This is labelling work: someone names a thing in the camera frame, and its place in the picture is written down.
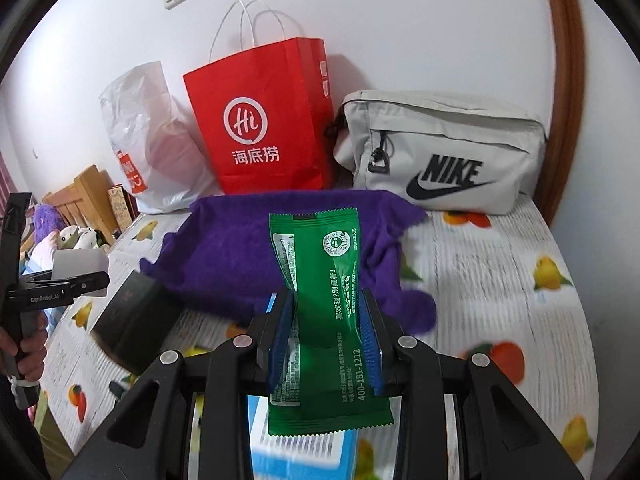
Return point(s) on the wooden headboard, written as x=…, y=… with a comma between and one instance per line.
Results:
x=90, y=185

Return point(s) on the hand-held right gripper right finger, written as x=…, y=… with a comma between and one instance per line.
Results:
x=371, y=347

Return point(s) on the purple towel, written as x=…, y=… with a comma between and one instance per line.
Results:
x=225, y=250

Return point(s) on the red striped curtain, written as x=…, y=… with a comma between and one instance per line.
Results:
x=3, y=172

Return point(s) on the green snack packet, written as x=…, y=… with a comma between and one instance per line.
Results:
x=325, y=270

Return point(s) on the brown wooden door frame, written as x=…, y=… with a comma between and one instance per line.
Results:
x=562, y=60

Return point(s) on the brown patterned box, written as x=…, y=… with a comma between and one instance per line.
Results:
x=120, y=207

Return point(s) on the grey zip pouch bag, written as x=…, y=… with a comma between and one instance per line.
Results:
x=450, y=125

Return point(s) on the red paper bag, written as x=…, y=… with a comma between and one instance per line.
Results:
x=280, y=100

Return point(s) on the white plush toy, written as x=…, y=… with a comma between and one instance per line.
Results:
x=75, y=237

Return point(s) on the person's left hand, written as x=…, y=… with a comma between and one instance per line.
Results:
x=30, y=355

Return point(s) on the fruit printed bed sheet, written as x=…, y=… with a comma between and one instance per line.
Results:
x=500, y=270

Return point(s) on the blue tissue pack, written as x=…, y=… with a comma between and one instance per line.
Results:
x=300, y=455

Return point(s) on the white plastic bag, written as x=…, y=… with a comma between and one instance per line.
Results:
x=130, y=110

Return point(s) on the purple plush toy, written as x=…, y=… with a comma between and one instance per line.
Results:
x=46, y=220

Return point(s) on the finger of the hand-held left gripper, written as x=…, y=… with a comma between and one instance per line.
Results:
x=90, y=282

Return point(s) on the black box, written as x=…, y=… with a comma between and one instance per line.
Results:
x=135, y=320

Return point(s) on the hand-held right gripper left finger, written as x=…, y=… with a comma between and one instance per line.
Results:
x=280, y=345

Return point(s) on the person's dark pants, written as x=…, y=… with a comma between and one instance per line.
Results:
x=22, y=440

